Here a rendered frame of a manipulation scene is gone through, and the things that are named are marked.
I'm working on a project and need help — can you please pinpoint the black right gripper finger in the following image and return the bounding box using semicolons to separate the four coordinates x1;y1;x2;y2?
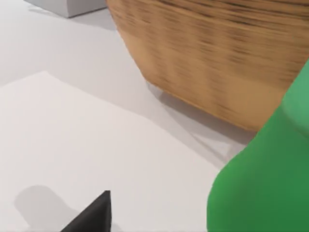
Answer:
60;190;112;232

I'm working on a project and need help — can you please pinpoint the green bottle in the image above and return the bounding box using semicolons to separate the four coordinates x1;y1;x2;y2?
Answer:
206;57;309;232

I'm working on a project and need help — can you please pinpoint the woven wicker basket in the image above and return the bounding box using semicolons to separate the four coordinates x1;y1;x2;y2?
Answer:
106;0;309;133

